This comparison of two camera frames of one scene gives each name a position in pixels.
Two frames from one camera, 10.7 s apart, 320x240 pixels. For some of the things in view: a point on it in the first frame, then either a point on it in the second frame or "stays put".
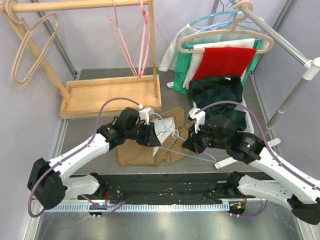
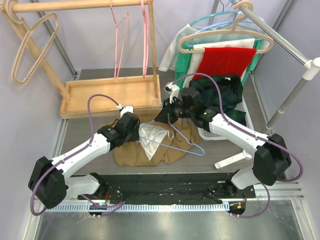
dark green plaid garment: x=208 y=90 stays put
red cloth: x=224 y=61 stays put
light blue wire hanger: x=165 y=128 → x=171 y=146
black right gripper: x=192 y=142 → x=166 y=115
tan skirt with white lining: x=167 y=125 stays put
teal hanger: x=223 y=12 stays put
